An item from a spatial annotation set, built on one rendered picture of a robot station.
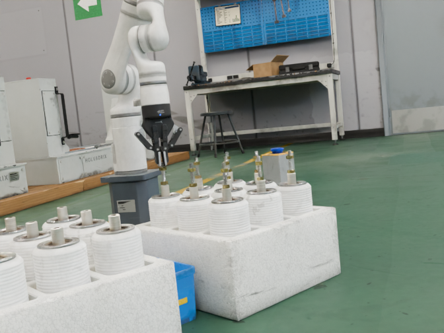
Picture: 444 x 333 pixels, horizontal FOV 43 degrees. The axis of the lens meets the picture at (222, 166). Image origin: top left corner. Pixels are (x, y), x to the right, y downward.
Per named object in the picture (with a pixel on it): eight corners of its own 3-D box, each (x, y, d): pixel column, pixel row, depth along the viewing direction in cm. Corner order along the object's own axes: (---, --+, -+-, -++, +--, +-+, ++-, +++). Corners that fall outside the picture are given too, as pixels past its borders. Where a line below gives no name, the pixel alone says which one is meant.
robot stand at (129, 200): (111, 275, 169) (99, 178, 166) (133, 261, 183) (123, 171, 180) (154, 275, 164) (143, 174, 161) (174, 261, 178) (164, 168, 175)
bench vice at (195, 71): (197, 86, 624) (195, 64, 621) (211, 84, 618) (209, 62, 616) (183, 86, 585) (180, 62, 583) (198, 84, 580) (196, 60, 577)
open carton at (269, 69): (260, 80, 642) (258, 60, 640) (291, 75, 620) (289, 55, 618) (247, 80, 617) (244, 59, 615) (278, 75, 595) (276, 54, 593)
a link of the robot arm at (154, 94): (165, 104, 154) (162, 81, 153) (176, 102, 144) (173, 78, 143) (133, 107, 151) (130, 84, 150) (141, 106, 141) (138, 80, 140)
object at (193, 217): (176, 270, 142) (168, 200, 141) (208, 261, 148) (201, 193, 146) (195, 277, 134) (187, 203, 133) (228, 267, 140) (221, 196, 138)
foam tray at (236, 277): (136, 292, 151) (128, 226, 149) (238, 256, 177) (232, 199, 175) (238, 322, 122) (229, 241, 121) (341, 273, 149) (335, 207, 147)
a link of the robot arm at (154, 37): (160, 41, 138) (163, -8, 142) (129, 46, 141) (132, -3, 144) (172, 54, 144) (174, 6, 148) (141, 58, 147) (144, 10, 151)
